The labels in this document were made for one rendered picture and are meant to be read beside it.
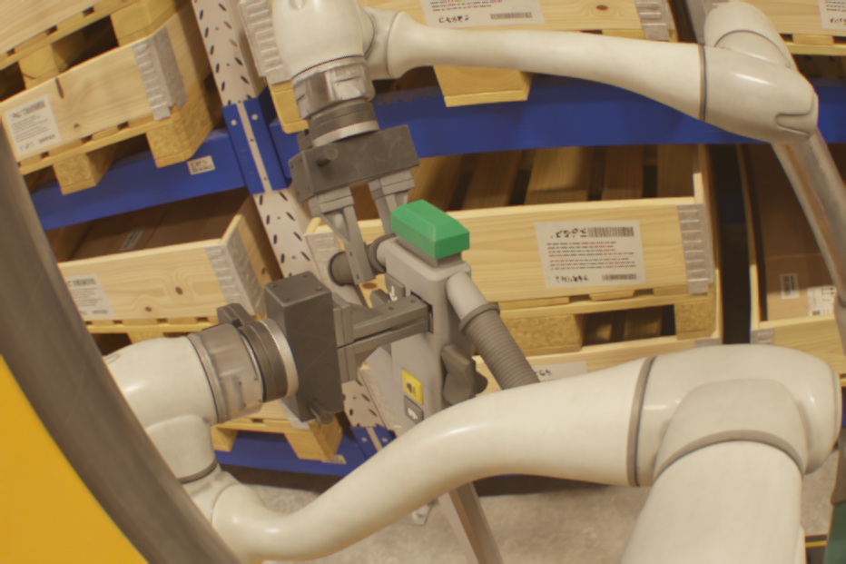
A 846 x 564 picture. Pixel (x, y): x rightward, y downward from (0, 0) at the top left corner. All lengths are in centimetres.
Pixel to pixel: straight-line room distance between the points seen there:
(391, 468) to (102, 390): 53
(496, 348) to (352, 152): 28
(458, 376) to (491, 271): 94
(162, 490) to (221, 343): 66
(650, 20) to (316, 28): 70
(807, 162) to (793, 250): 115
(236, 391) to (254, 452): 180
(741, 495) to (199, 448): 55
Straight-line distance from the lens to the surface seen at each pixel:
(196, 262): 215
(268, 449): 264
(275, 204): 206
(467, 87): 172
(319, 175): 107
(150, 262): 223
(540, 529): 249
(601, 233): 183
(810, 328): 200
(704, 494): 54
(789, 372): 63
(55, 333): 21
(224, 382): 88
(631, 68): 105
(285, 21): 112
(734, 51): 108
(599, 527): 244
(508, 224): 185
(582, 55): 106
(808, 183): 129
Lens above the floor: 194
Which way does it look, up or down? 34 degrees down
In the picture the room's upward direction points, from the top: 19 degrees counter-clockwise
